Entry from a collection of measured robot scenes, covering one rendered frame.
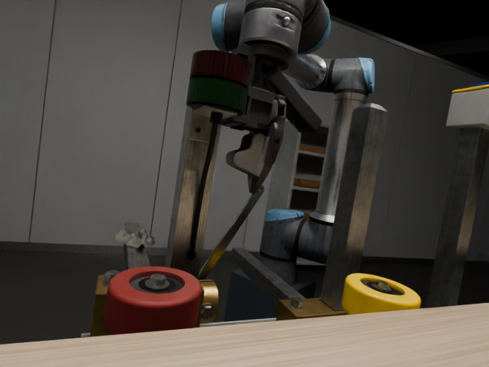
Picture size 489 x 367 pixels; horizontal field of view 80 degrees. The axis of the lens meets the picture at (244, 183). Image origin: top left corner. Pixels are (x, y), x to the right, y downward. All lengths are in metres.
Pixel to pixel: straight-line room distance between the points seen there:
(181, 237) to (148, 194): 2.67
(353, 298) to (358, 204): 0.15
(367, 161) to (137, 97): 2.69
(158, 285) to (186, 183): 0.11
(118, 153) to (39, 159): 0.63
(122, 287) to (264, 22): 0.37
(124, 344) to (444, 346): 0.24
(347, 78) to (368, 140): 0.67
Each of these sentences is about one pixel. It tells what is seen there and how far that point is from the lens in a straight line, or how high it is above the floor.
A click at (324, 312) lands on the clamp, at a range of 0.48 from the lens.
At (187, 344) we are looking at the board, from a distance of 0.22.
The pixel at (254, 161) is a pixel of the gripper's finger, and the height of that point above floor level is 1.03.
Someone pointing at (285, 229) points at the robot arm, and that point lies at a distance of 1.12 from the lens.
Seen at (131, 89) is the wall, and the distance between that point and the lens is 3.02.
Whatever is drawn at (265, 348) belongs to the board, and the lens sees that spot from 0.23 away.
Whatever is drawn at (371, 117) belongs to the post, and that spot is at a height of 1.11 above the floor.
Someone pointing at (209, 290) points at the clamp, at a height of 0.87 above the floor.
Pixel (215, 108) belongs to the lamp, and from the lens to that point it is 0.29.
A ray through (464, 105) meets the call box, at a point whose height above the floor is 1.19.
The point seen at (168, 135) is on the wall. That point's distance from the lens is 2.99.
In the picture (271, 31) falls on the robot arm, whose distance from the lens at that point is 0.46.
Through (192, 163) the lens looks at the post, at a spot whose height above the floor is 1.01.
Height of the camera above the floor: 1.02
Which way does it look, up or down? 3 degrees down
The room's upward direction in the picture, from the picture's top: 9 degrees clockwise
